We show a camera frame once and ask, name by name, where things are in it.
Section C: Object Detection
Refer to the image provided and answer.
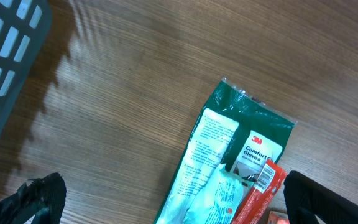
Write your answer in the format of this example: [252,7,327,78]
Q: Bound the grey plastic mesh basket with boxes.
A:
[0,0,52,135]

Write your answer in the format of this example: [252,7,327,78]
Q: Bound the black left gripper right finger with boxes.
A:
[283,170,358,224]

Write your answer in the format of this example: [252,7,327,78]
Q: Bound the mint green wipes packet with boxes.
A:
[183,164,246,224]

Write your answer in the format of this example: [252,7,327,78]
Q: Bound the green white gloves packet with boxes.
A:
[154,78,297,223]

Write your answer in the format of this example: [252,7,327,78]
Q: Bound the red sachet stick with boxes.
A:
[231,159,287,224]

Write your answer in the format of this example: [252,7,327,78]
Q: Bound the orange Kleenex tissue pack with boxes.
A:
[267,211,290,224]

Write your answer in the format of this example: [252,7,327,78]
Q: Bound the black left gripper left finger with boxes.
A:
[0,172,67,224]

